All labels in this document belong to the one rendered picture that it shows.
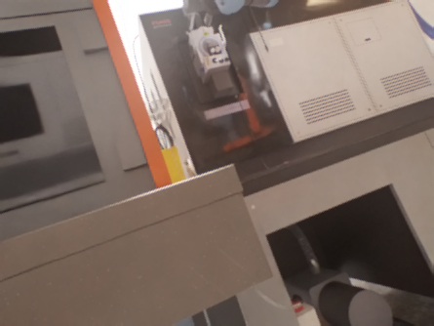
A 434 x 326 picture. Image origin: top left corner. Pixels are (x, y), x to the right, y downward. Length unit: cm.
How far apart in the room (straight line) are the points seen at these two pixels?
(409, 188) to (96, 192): 110
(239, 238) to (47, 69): 32
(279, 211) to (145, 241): 73
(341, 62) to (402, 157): 45
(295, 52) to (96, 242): 114
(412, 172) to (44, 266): 120
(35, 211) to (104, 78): 19
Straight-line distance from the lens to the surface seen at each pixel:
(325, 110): 125
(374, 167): 120
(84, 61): 46
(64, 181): 40
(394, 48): 159
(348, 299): 128
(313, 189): 105
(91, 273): 30
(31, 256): 31
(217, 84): 105
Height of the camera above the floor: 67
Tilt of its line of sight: 8 degrees up
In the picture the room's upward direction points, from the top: 21 degrees counter-clockwise
